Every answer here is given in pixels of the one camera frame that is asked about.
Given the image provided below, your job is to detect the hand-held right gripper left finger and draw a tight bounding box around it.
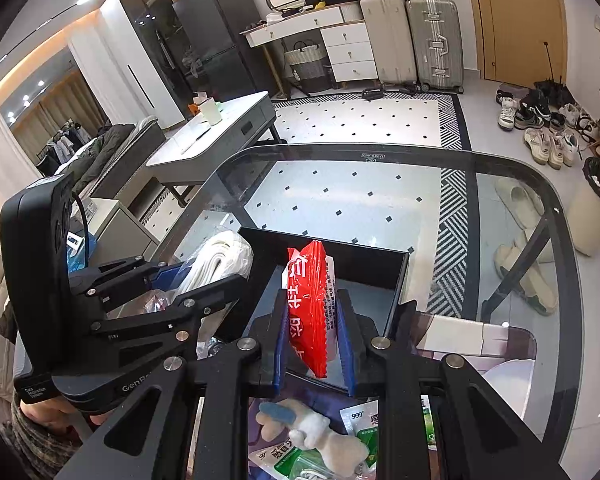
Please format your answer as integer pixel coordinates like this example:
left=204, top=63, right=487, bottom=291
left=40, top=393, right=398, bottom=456
left=55, top=287, right=291, bottom=480

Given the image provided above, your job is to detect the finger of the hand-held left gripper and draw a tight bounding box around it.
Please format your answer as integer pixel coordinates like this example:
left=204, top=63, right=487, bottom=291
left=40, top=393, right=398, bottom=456
left=69, top=255, right=193, bottom=312
left=87, top=274, right=246, bottom=361

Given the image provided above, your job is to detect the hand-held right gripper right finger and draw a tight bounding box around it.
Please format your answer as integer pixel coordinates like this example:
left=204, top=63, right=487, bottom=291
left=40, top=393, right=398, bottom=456
left=335, top=290, right=571, bottom=480

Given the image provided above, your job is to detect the red snack packet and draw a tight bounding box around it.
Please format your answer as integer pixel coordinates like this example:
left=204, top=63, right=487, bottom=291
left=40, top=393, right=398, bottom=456
left=286, top=240, right=339, bottom=380

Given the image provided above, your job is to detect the green white medicine packet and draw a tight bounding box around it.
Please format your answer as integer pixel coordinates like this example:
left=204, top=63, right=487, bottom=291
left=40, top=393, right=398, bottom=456
left=340, top=400, right=381, bottom=443
left=420, top=395, right=439, bottom=453
left=249, top=442, right=311, bottom=480

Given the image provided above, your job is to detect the black storage box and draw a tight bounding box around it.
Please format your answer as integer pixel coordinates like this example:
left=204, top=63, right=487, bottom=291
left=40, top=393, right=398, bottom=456
left=219, top=226, right=411, bottom=397

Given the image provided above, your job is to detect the white blue plush toy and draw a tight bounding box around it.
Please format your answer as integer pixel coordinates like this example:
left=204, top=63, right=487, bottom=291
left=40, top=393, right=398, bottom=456
left=256, top=400, right=372, bottom=478

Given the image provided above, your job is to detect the person's left forearm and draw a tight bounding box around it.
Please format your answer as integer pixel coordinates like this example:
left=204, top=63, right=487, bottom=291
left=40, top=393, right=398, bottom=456
left=0, top=395, right=111, bottom=480

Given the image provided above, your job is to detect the blue plastic bag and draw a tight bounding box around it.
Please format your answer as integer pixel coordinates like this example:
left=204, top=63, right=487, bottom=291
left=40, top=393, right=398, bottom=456
left=66, top=232, right=98, bottom=273

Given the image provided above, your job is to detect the white side cabinet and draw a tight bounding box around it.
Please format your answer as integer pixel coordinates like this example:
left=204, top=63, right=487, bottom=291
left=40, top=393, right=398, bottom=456
left=82, top=197, right=158, bottom=266

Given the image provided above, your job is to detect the grey bed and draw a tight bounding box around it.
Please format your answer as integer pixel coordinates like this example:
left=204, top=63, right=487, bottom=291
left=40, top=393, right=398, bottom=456
left=72, top=115, right=167, bottom=201

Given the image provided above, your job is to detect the clothes rack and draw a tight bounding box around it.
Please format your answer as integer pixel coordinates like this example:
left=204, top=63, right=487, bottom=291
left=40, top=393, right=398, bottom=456
left=32, top=119, right=93, bottom=176

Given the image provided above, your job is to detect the dark green jacket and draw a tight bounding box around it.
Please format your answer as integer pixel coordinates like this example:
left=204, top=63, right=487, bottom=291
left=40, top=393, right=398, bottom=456
left=75, top=122, right=136, bottom=192

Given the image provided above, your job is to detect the grey white coffee table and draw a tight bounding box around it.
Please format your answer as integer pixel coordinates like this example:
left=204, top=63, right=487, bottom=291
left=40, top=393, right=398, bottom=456
left=145, top=91, right=287, bottom=207

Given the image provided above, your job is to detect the printed table mat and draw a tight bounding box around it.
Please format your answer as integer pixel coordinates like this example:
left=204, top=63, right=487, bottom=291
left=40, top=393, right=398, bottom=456
left=247, top=310, right=538, bottom=480

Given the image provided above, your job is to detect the white cup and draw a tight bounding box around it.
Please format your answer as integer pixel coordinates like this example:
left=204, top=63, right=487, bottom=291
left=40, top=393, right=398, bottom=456
left=200, top=99, right=223, bottom=125

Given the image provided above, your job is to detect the beige slipper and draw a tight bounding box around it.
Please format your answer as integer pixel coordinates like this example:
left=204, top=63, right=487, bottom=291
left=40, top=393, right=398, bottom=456
left=495, top=240, right=559, bottom=317
left=512, top=227, right=556, bottom=264
left=495, top=177, right=546, bottom=231

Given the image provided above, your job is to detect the white wardrobe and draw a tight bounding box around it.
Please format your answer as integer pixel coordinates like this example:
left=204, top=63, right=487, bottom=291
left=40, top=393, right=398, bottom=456
left=70, top=0, right=186, bottom=131

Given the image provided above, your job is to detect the black white patterned rug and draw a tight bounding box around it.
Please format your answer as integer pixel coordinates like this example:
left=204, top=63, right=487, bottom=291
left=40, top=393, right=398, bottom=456
left=271, top=92, right=473, bottom=318

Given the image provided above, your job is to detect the dark grey refrigerator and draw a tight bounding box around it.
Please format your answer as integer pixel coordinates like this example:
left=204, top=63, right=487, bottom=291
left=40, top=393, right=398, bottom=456
left=172, top=0, right=276, bottom=103

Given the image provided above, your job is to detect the black glass cabinet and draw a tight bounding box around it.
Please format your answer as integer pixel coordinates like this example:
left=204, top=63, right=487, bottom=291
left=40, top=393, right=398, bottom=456
left=116, top=0, right=193, bottom=106

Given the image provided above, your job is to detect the woven basket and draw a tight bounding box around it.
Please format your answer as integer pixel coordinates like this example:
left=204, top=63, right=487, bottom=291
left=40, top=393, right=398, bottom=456
left=284, top=42, right=331, bottom=94

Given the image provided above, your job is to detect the beige trash bin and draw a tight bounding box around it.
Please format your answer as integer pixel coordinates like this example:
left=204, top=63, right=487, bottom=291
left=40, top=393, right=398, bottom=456
left=566, top=156, right=600, bottom=257

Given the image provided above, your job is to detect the white dressing table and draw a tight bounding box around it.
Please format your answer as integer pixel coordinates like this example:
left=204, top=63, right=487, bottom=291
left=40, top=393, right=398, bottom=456
left=241, top=2, right=381, bottom=102

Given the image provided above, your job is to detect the row of shoes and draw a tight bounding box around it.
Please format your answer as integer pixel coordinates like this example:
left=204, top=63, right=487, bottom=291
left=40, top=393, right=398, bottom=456
left=495, top=87, right=600, bottom=171

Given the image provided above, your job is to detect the beige suitcase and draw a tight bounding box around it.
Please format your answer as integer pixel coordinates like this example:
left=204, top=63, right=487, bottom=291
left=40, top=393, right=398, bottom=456
left=360, top=0, right=420, bottom=89

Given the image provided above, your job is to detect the silver suitcase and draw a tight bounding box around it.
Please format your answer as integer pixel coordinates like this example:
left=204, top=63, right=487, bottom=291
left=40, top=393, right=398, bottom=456
left=406, top=0, right=465, bottom=95

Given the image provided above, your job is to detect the black umbrella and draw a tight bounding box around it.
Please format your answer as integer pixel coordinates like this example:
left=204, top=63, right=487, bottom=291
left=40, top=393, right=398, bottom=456
left=534, top=42, right=576, bottom=106

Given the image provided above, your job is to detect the wooden door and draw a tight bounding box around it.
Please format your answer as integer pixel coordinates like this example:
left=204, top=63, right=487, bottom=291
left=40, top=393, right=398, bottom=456
left=462, top=0, right=568, bottom=88

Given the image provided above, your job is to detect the black cable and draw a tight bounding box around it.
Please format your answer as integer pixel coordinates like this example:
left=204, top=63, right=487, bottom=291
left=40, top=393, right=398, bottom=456
left=72, top=192, right=94, bottom=267

